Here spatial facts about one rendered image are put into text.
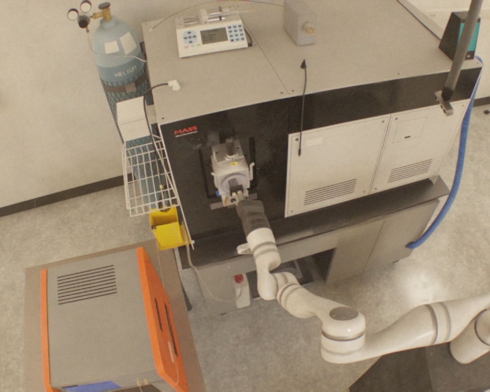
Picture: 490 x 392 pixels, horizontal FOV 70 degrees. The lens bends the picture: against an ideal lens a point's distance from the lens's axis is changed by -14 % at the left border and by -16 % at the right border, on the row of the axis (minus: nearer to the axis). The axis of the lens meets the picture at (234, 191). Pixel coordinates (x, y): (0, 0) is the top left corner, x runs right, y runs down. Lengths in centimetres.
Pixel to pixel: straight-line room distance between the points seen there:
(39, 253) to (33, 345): 126
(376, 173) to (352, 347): 102
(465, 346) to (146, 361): 86
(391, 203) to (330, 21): 86
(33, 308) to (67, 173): 132
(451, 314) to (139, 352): 80
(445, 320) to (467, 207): 223
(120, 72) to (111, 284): 107
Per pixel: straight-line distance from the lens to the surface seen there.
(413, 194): 197
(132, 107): 158
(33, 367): 177
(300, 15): 140
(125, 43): 191
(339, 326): 79
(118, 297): 123
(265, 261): 109
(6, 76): 246
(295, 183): 152
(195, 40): 143
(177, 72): 136
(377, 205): 187
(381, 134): 153
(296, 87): 125
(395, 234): 212
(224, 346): 229
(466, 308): 92
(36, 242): 302
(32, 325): 183
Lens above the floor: 219
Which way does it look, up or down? 51 degrees down
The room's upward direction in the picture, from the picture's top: 6 degrees counter-clockwise
